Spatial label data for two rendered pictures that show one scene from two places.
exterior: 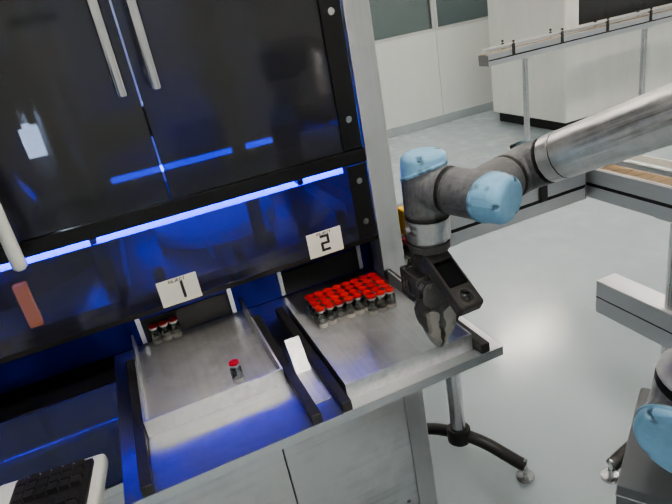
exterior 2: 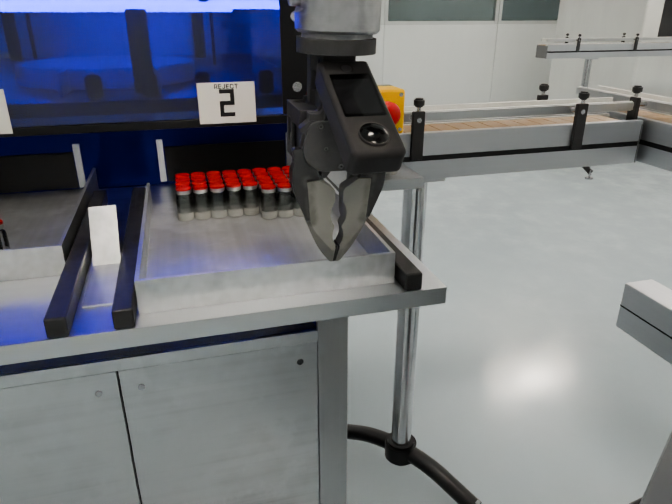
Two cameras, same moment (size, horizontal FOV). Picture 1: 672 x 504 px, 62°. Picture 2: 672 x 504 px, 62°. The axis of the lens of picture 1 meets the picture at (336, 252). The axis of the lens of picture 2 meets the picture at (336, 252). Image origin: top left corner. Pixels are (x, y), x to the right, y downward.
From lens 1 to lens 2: 0.53 m
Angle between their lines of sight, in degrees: 2
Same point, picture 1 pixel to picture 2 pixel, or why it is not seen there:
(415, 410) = (333, 396)
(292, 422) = (19, 327)
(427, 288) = (314, 127)
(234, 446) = not seen: outside the picture
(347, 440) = (225, 416)
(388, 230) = not seen: hidden behind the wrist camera
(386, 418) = (288, 398)
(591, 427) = (577, 479)
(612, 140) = not seen: outside the picture
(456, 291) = (356, 124)
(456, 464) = (389, 487)
